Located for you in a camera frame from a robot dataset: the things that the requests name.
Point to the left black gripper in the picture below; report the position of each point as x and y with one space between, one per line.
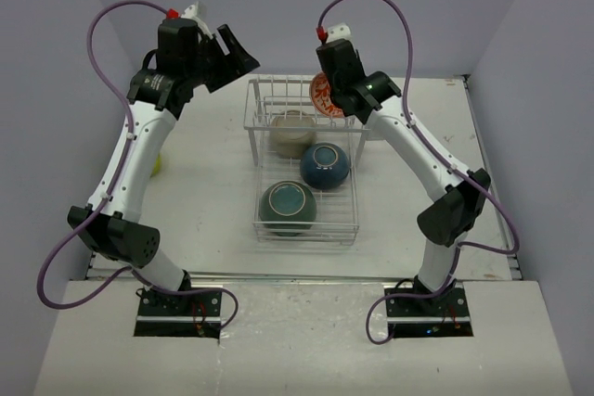
241 61

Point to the white orange patterned bowl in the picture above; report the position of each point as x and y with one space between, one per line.
319 92

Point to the yellow bowl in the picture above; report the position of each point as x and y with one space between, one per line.
157 166

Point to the blue bowl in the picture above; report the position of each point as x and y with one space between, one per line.
324 166

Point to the dark green bowl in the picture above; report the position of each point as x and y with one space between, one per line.
287 208

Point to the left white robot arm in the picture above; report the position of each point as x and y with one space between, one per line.
185 57

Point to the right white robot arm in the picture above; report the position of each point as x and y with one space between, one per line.
378 103

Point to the beige bowl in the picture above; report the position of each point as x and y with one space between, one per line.
292 133

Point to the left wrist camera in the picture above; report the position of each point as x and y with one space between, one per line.
196 12

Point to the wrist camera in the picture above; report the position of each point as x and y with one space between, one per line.
339 31
196 12

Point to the white wire dish rack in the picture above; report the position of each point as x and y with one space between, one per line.
337 212

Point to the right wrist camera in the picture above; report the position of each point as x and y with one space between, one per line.
339 31

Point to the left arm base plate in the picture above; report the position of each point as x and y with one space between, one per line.
164 316

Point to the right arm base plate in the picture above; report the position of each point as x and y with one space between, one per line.
447 316

